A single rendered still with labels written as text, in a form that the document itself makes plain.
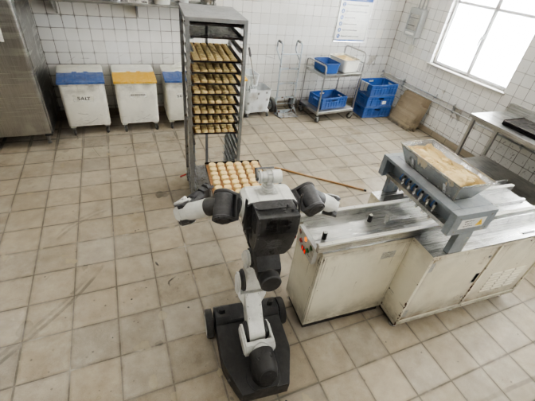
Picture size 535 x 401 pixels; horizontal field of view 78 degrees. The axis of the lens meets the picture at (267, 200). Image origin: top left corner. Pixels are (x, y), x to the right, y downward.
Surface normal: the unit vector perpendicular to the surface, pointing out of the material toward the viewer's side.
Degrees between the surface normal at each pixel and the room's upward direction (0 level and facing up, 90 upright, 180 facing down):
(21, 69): 90
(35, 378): 0
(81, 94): 94
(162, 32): 90
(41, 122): 90
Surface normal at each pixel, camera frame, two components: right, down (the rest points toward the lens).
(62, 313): 0.11, -0.79
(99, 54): 0.37, 0.59
